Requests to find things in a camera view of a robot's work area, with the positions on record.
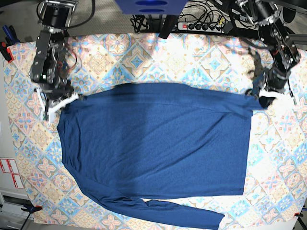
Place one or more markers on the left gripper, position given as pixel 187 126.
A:
pixel 273 80

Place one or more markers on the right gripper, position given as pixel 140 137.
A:
pixel 62 89

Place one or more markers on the blue long-sleeve T-shirt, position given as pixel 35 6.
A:
pixel 134 148

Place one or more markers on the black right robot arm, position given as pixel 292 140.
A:
pixel 55 16

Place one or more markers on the black and red clamp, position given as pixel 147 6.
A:
pixel 6 52

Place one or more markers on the patterned tile tablecloth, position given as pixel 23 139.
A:
pixel 276 183

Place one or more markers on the red and white labels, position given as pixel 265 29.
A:
pixel 9 167

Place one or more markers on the white power strip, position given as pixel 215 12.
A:
pixel 200 27

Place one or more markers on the black clamp lower right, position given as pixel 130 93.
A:
pixel 299 215

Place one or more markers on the black clamp lower left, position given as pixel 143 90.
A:
pixel 30 208

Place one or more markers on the white camera bracket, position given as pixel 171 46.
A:
pixel 282 98
pixel 50 107

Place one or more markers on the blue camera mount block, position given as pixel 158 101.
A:
pixel 172 7

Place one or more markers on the black camera pole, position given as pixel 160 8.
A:
pixel 169 23

